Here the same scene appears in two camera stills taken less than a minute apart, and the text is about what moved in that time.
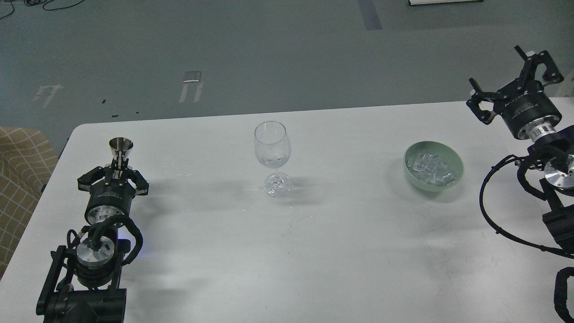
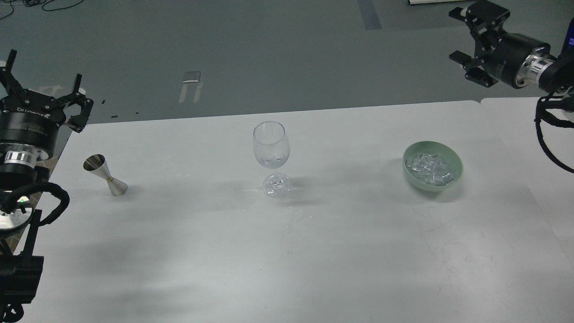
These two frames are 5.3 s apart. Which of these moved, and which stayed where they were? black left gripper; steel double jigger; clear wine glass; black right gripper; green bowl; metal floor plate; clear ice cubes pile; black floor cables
Moved: black left gripper; black right gripper; steel double jigger
Stayed: clear ice cubes pile; metal floor plate; black floor cables; green bowl; clear wine glass
